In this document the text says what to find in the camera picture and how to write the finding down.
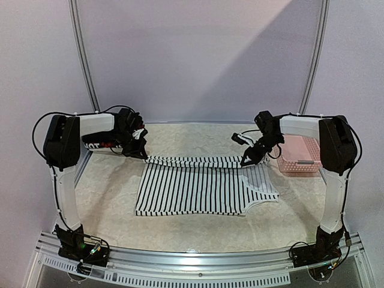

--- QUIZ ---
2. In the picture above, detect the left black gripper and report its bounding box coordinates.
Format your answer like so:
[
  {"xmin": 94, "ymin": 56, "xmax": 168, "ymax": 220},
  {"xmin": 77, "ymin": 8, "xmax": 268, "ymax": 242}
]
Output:
[{"xmin": 110, "ymin": 130, "xmax": 147, "ymax": 160}]

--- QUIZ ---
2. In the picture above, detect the black t-shirt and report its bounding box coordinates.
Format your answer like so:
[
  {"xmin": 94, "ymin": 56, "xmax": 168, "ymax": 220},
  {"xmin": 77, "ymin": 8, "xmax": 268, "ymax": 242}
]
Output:
[{"xmin": 80, "ymin": 113, "xmax": 117, "ymax": 144}]

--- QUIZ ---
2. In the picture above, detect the black white striped garment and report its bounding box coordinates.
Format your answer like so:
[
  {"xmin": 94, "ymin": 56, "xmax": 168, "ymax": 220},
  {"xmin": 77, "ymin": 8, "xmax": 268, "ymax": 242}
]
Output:
[{"xmin": 135, "ymin": 156, "xmax": 280, "ymax": 217}]

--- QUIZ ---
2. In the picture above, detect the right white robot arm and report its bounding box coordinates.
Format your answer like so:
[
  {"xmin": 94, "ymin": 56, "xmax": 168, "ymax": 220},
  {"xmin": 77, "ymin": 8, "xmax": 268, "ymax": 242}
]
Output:
[{"xmin": 240, "ymin": 110, "xmax": 362, "ymax": 235}]

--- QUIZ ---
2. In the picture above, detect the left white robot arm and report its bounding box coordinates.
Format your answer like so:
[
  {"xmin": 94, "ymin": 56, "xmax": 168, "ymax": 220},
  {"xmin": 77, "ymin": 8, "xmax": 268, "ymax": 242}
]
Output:
[{"xmin": 43, "ymin": 106, "xmax": 148, "ymax": 233}]

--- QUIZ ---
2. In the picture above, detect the red black plaid shirt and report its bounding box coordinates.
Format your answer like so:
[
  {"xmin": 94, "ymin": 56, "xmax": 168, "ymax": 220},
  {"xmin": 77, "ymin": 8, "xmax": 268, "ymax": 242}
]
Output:
[{"xmin": 100, "ymin": 142, "xmax": 121, "ymax": 149}]

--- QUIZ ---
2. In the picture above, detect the white folded garment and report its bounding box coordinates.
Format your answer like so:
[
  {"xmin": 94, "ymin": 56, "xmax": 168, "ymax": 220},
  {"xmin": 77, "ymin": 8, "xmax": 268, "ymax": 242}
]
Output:
[{"xmin": 84, "ymin": 143, "xmax": 122, "ymax": 155}]

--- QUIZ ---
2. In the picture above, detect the pink plastic basket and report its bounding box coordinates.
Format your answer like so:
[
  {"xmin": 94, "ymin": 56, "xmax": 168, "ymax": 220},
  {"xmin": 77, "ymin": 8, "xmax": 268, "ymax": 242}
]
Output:
[{"xmin": 273, "ymin": 135, "xmax": 322, "ymax": 175}]

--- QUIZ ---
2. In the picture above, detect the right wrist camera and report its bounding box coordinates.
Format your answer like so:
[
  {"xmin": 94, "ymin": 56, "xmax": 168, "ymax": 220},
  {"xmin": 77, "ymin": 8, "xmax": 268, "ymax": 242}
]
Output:
[{"xmin": 231, "ymin": 133, "xmax": 254, "ymax": 147}]

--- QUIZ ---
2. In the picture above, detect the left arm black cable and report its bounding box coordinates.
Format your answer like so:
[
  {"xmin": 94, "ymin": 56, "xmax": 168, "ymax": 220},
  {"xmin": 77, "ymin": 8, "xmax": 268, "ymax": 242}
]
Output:
[{"xmin": 32, "ymin": 104, "xmax": 133, "ymax": 235}]

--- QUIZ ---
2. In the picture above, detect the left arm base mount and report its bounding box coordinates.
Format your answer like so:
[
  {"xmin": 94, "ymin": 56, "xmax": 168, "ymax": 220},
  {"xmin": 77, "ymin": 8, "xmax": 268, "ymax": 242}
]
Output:
[{"xmin": 55, "ymin": 224, "xmax": 110, "ymax": 267}]

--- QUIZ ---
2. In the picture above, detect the right aluminium frame post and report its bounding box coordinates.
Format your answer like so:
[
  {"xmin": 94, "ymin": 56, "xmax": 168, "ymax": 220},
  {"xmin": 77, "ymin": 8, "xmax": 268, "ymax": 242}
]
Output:
[{"xmin": 298, "ymin": 0, "xmax": 330, "ymax": 114}]

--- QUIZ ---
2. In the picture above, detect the aluminium frame post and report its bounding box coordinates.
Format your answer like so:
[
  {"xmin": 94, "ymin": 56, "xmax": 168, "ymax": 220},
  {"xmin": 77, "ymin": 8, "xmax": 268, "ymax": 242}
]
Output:
[
  {"xmin": 298, "ymin": 0, "xmax": 330, "ymax": 114},
  {"xmin": 68, "ymin": 0, "xmax": 100, "ymax": 111}
]

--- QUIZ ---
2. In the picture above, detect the left aluminium frame post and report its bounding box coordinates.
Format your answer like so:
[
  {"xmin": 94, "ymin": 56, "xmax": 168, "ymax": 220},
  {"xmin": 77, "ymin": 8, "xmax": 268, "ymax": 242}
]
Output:
[{"xmin": 68, "ymin": 0, "xmax": 100, "ymax": 111}]

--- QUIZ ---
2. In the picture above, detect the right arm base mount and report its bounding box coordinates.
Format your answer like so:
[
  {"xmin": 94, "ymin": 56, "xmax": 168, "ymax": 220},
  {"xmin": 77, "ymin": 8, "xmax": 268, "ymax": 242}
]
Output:
[{"xmin": 288, "ymin": 226, "xmax": 352, "ymax": 270}]

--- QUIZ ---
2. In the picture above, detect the aluminium front rail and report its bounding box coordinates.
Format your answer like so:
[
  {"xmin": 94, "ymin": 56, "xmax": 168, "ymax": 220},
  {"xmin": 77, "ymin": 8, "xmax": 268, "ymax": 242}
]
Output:
[{"xmin": 26, "ymin": 232, "xmax": 375, "ymax": 287}]

